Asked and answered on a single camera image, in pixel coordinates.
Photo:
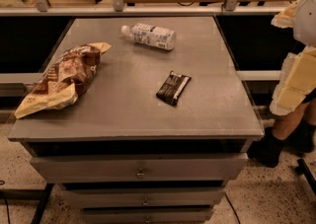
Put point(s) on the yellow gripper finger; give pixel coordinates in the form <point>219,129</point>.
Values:
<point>297,80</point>
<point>285,18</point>

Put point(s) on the blue plastic water bottle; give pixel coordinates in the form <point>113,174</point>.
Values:
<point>149,35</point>

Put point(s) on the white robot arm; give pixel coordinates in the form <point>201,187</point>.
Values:
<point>304,29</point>

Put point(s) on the brown chip bag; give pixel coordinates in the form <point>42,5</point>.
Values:
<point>65,80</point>

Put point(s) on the person in black shorts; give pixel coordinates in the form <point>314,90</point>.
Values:
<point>294,130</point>

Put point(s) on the black snack bar wrapper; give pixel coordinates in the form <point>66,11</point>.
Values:
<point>172,88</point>

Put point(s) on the grey drawer cabinet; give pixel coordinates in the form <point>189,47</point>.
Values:
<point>123,156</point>

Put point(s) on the black floor stand bar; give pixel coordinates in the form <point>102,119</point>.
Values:
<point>41,196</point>

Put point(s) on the black frame leg right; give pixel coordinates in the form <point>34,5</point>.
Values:
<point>302,169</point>

